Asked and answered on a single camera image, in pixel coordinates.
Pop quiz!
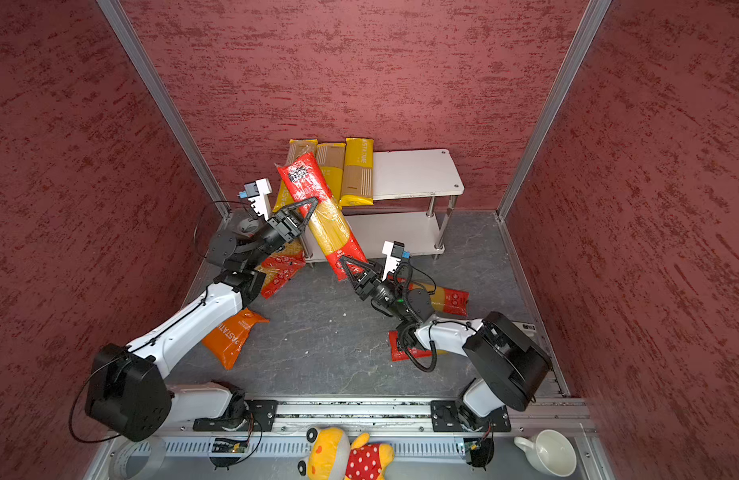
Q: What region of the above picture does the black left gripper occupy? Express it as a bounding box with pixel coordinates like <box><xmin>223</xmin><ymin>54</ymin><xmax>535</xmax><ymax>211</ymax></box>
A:
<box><xmin>244</xmin><ymin>194</ymin><xmax>319</xmax><ymax>268</ymax></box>

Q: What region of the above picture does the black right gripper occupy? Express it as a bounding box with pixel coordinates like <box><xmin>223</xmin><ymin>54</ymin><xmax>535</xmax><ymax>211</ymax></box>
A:
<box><xmin>344</xmin><ymin>251</ymin><xmax>411</xmax><ymax>320</ymax></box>

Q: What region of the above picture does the red spaghetti bag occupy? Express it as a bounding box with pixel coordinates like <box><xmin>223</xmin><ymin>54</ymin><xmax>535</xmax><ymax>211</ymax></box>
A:
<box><xmin>389</xmin><ymin>330</ymin><xmax>433</xmax><ymax>367</ymax></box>
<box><xmin>277</xmin><ymin>153</ymin><xmax>367</xmax><ymax>280</ymax></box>
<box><xmin>389</xmin><ymin>282</ymin><xmax>469</xmax><ymax>321</ymax></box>

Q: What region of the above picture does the yellow spaghetti bag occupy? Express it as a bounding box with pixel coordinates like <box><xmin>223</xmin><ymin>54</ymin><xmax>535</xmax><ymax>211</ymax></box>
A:
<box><xmin>273</xmin><ymin>139</ymin><xmax>318</xmax><ymax>212</ymax></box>
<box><xmin>340</xmin><ymin>138</ymin><xmax>373</xmax><ymax>207</ymax></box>
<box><xmin>316</xmin><ymin>143</ymin><xmax>346</xmax><ymax>202</ymax></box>

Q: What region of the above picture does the red spaghetti bag front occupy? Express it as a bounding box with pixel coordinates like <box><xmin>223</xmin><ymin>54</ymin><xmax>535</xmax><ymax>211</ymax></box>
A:
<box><xmin>389</xmin><ymin>330</ymin><xmax>433</xmax><ymax>367</ymax></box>

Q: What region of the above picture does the red spaghetti bag back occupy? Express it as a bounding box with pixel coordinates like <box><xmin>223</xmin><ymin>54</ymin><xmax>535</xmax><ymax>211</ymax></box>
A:
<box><xmin>389</xmin><ymin>282</ymin><xmax>469</xmax><ymax>321</ymax></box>

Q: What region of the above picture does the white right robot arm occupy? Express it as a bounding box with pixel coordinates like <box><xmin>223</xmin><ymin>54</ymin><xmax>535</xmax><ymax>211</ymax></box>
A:
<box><xmin>340</xmin><ymin>256</ymin><xmax>553</xmax><ymax>432</ymax></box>

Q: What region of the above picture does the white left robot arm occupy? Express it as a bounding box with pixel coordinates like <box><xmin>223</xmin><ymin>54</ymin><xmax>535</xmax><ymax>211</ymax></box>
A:
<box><xmin>80</xmin><ymin>197</ymin><xmax>319</xmax><ymax>442</ymax></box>

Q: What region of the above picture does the white two-tier shelf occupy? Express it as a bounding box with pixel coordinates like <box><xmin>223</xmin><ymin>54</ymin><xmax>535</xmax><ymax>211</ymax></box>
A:
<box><xmin>292</xmin><ymin>148</ymin><xmax>465</xmax><ymax>264</ymax></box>

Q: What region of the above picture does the red macaroni bag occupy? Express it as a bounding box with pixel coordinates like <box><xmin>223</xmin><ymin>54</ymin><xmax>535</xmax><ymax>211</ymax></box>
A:
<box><xmin>257</xmin><ymin>240</ymin><xmax>307</xmax><ymax>299</ymax></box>

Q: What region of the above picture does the orange macaroni bag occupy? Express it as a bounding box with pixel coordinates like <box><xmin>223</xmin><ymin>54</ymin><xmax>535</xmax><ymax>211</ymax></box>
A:
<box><xmin>202</xmin><ymin>309</ymin><xmax>270</xmax><ymax>370</ymax></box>

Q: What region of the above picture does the yellow plush toy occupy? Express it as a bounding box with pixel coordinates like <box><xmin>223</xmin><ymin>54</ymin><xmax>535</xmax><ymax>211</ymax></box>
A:
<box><xmin>297</xmin><ymin>427</ymin><xmax>395</xmax><ymax>480</ymax></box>

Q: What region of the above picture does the white ceramic cup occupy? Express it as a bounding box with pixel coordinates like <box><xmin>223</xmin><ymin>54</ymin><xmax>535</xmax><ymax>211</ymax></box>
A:
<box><xmin>513</xmin><ymin>429</ymin><xmax>577</xmax><ymax>478</ymax></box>

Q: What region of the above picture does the clear tape roll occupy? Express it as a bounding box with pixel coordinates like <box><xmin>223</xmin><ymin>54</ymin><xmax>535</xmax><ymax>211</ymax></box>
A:
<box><xmin>108</xmin><ymin>436</ymin><xmax>167</xmax><ymax>480</ymax></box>

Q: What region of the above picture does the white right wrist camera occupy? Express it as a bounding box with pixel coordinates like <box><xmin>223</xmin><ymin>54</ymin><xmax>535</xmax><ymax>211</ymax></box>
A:
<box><xmin>381</xmin><ymin>241</ymin><xmax>409</xmax><ymax>280</ymax></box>

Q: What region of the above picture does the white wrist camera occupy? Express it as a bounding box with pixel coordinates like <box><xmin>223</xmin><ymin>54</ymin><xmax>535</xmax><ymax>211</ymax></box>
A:
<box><xmin>239</xmin><ymin>178</ymin><xmax>272</xmax><ymax>221</ymax></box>
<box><xmin>381</xmin><ymin>241</ymin><xmax>409</xmax><ymax>280</ymax></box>

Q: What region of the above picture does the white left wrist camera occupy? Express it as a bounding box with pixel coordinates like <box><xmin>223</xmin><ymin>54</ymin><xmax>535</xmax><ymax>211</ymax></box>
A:
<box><xmin>239</xmin><ymin>178</ymin><xmax>272</xmax><ymax>221</ymax></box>

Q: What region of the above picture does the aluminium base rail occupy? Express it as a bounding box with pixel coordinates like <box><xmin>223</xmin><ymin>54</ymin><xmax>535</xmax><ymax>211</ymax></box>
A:
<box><xmin>86</xmin><ymin>396</ymin><xmax>615</xmax><ymax>479</ymax></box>

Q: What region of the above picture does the aluminium corner post left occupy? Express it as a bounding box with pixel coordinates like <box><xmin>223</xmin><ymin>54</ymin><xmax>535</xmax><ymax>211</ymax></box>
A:
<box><xmin>97</xmin><ymin>0</ymin><xmax>230</xmax><ymax>220</ymax></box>

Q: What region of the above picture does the aluminium corner post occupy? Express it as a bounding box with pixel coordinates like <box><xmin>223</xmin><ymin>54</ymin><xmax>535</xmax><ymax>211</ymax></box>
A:
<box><xmin>497</xmin><ymin>0</ymin><xmax>611</xmax><ymax>224</ymax></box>
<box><xmin>97</xmin><ymin>0</ymin><xmax>230</xmax><ymax>220</ymax></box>

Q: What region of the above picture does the aluminium corner post right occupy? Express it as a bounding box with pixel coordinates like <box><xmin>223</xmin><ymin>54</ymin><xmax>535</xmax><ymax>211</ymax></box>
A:
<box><xmin>497</xmin><ymin>0</ymin><xmax>611</xmax><ymax>224</ymax></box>

